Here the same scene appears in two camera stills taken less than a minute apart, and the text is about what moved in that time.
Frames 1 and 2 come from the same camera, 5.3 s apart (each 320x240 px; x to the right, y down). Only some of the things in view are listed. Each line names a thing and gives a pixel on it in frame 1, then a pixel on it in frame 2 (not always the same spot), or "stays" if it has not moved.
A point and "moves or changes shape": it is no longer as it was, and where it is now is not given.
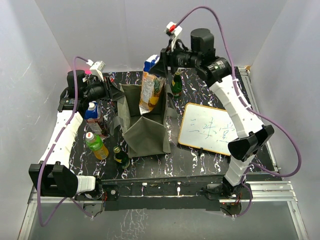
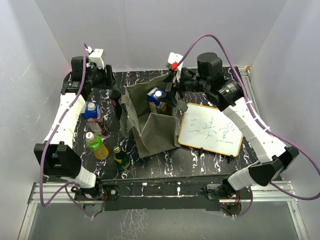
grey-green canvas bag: (146, 133) moves or changes shape
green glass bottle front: (121, 157) stays
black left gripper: (111, 93) to (110, 81)
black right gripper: (167, 59) to (169, 97)
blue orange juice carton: (153, 86) to (155, 106)
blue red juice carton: (95, 119) stays
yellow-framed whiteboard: (207, 128) stays
